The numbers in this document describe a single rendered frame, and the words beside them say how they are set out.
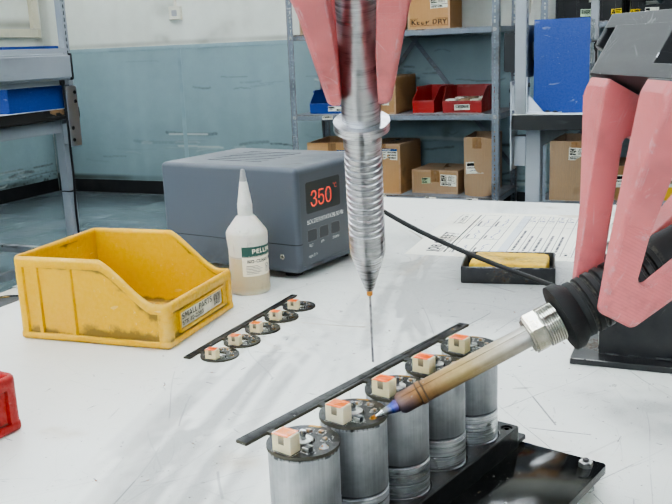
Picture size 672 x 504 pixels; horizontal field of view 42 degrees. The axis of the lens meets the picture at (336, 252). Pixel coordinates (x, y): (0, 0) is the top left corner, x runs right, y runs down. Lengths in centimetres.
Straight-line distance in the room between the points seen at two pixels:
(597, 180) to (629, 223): 3
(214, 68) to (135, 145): 85
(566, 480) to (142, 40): 582
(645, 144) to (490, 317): 35
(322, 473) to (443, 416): 8
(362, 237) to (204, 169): 52
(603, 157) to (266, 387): 26
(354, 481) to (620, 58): 18
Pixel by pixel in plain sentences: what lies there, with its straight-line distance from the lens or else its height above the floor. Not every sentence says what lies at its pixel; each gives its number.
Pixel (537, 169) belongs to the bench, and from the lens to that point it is 239.
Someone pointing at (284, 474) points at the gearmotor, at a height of 81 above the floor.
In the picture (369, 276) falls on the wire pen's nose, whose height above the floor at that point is 87.
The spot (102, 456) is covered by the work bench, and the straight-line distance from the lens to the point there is 45.
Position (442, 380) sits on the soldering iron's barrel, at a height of 83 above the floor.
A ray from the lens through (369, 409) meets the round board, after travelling 32.
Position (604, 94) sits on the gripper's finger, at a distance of 32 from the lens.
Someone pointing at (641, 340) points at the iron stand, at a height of 76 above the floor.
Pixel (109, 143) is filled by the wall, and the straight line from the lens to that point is 635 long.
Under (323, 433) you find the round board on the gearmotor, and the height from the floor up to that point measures 81.
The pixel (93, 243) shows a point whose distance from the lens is 71.
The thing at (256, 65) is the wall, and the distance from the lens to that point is 564.
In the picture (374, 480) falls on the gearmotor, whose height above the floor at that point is 79.
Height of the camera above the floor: 94
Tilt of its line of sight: 13 degrees down
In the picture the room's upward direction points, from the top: 2 degrees counter-clockwise
